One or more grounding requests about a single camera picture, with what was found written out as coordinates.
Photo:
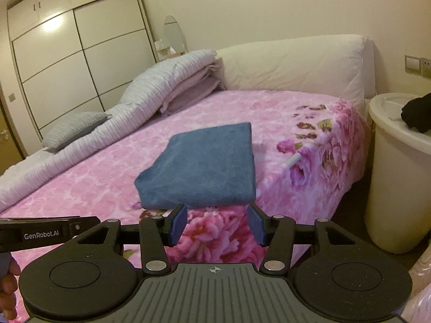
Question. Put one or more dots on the tissue box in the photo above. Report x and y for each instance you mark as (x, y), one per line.
(165, 49)

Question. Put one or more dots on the small white tube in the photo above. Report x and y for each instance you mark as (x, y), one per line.
(293, 160)

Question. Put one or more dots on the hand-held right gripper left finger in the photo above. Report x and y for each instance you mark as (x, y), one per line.
(178, 226)

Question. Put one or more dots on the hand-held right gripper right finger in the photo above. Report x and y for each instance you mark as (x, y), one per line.
(256, 229)

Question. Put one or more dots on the white round tub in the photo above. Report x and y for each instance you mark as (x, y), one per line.
(397, 181)

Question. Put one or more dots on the black cloth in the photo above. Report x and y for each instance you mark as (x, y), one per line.
(419, 114)

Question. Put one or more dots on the grey striped duvet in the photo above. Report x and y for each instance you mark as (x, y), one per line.
(141, 91)

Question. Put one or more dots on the person's left hand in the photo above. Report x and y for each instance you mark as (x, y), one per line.
(8, 292)

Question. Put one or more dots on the blue jeans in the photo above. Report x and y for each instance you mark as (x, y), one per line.
(205, 168)

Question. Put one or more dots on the pink floral blanket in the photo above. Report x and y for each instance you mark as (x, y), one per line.
(94, 181)

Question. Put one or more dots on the wall light switch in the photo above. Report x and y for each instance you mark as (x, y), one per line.
(411, 63)

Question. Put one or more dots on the white sliding wardrobe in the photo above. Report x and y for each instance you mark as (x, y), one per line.
(70, 50)

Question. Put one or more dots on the pale pink patterned cloth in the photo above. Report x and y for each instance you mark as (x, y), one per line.
(419, 296)

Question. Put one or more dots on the white padded headboard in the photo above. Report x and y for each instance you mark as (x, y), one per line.
(296, 64)

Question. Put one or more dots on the oval mirror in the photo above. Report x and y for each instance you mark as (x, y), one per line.
(175, 35)

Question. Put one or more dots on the wall power socket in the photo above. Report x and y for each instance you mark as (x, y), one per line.
(426, 66)

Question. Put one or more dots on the grey pillow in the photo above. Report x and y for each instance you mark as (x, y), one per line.
(74, 128)

